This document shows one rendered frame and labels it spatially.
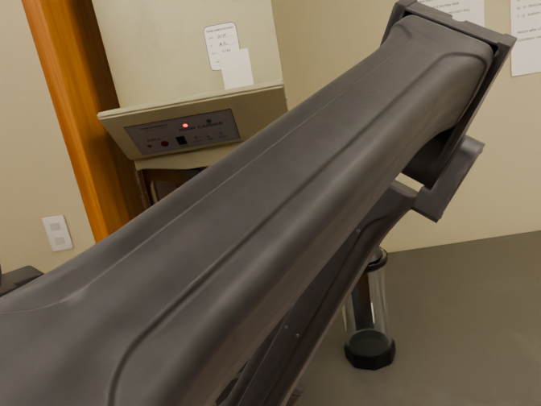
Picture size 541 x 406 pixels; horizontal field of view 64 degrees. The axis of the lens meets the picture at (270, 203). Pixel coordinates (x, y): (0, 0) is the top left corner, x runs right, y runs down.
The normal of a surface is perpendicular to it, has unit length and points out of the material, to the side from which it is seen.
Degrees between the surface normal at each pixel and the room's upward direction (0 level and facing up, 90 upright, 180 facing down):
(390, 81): 34
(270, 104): 135
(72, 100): 90
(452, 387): 0
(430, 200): 75
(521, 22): 90
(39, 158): 90
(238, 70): 90
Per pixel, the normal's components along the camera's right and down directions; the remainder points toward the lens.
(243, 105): 0.11, 0.87
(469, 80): 0.69, 0.54
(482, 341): -0.17, -0.95
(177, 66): -0.02, 0.29
